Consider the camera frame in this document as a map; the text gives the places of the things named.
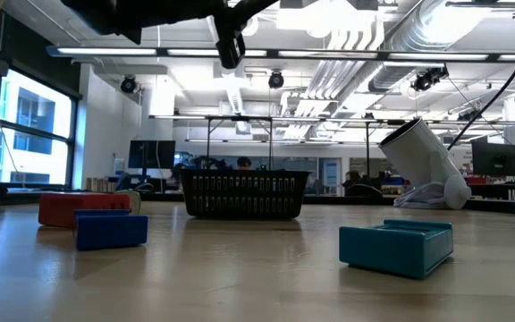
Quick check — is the teal digital clock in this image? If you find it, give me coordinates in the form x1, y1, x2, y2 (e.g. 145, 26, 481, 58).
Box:
338, 218, 454, 281

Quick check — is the black chair back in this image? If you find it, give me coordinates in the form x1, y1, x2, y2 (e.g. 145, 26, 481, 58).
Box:
344, 182, 384, 198

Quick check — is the large red wall charger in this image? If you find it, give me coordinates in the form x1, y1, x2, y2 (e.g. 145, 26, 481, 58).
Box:
38, 192, 132, 230

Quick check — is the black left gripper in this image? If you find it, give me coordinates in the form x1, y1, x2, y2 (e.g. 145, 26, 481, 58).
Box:
118, 0, 281, 50

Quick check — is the black ceiling-mounted camera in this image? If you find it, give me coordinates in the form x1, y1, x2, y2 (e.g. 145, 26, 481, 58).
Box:
458, 106, 485, 123
410, 65, 450, 93
267, 70, 285, 89
120, 74, 140, 95

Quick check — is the long black arm cable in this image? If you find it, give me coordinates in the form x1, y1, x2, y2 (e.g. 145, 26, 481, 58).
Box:
445, 24, 515, 151

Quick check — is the white cylindrical bin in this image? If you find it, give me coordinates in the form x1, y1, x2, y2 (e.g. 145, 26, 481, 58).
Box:
377, 116, 473, 210

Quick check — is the black computer monitor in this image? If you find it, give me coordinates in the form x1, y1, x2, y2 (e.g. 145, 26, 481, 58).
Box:
470, 141, 515, 178
127, 140, 177, 178

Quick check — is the blue digital clock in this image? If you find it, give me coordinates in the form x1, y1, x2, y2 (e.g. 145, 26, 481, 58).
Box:
73, 208, 149, 251

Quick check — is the crumpled white plastic bag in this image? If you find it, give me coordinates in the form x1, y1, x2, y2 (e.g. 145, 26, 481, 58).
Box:
393, 181, 453, 210

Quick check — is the black slotted plastic basket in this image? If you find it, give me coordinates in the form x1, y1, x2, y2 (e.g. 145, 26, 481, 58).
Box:
179, 168, 311, 221

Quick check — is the black metal frame stand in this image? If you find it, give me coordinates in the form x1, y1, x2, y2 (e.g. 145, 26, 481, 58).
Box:
204, 114, 274, 172

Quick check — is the black desk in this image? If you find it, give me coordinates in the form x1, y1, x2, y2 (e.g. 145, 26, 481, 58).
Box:
467, 182, 515, 201

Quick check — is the white ring light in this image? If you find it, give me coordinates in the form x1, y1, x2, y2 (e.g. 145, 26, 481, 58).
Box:
241, 15, 260, 38

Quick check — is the black vertical pole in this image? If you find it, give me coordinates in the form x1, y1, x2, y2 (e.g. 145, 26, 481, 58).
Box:
364, 120, 371, 180

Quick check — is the green wall charger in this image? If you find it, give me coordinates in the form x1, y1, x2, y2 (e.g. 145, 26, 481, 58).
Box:
116, 190, 142, 216

